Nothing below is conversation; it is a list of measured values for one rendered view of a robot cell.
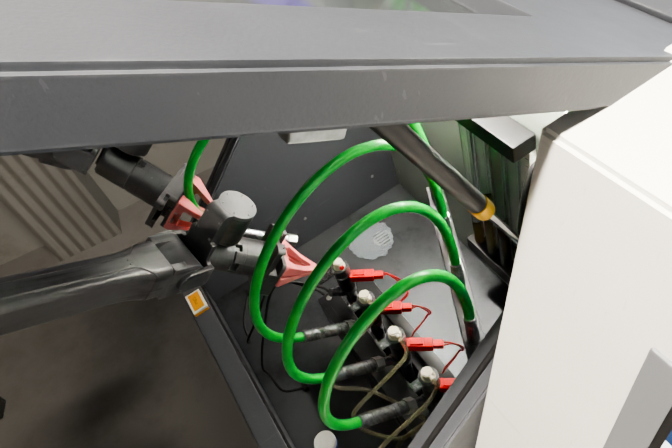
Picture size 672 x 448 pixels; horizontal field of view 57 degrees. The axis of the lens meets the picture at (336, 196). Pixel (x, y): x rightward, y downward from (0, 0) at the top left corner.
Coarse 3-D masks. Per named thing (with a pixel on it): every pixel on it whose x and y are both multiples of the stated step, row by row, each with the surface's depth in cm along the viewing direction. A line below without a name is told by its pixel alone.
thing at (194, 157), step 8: (416, 128) 90; (424, 136) 92; (200, 144) 87; (192, 152) 88; (200, 152) 88; (192, 160) 89; (192, 168) 90; (184, 176) 91; (192, 176) 91; (184, 184) 92; (192, 184) 92; (184, 192) 93; (192, 192) 93; (192, 200) 94
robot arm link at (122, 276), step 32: (128, 256) 78; (160, 256) 81; (192, 256) 85; (0, 288) 64; (32, 288) 66; (64, 288) 69; (96, 288) 72; (128, 288) 77; (160, 288) 81; (0, 320) 63; (32, 320) 67
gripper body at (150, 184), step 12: (144, 168) 94; (156, 168) 95; (180, 168) 97; (132, 180) 93; (144, 180) 93; (156, 180) 94; (168, 180) 95; (132, 192) 94; (144, 192) 94; (156, 192) 94; (156, 204) 91; (156, 216) 95
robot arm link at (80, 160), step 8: (56, 152) 89; (64, 152) 89; (72, 152) 89; (80, 152) 89; (88, 152) 90; (96, 152) 91; (128, 152) 91; (136, 152) 92; (144, 152) 93; (56, 160) 90; (64, 160) 90; (72, 160) 90; (80, 160) 90; (88, 160) 90; (72, 168) 91; (80, 168) 91; (88, 168) 91
